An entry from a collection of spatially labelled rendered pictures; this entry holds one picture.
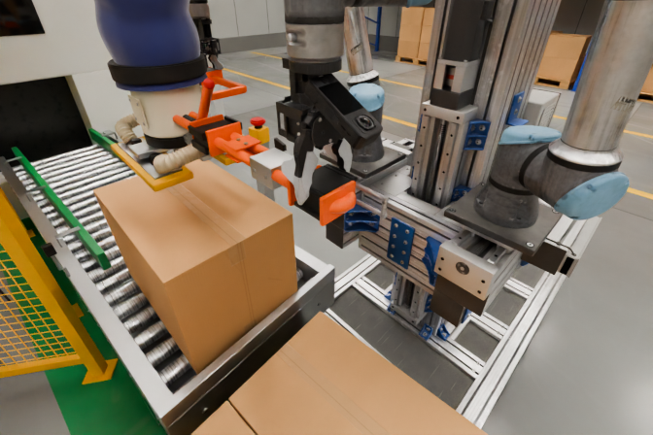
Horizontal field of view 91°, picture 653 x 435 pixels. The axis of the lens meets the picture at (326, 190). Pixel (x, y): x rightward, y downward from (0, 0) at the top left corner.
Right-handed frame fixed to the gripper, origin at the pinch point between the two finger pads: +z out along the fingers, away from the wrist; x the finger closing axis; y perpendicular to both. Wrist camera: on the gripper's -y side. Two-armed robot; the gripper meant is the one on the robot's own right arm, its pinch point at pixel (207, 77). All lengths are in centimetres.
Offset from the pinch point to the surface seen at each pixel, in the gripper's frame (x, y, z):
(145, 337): -53, 31, 72
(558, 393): 69, 142, 126
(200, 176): -16.4, 14.2, 31.1
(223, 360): -41, 61, 66
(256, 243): -22, 57, 35
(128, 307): -53, 14, 72
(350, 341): -6, 81, 72
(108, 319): -60, 20, 67
